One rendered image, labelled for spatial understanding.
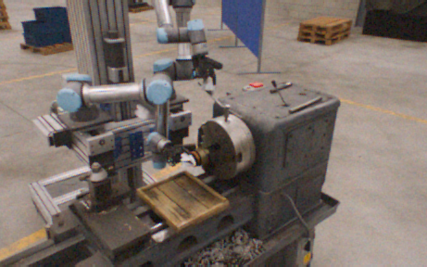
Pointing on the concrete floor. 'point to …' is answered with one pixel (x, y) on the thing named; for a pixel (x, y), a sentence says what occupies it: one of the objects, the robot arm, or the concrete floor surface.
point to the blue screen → (245, 26)
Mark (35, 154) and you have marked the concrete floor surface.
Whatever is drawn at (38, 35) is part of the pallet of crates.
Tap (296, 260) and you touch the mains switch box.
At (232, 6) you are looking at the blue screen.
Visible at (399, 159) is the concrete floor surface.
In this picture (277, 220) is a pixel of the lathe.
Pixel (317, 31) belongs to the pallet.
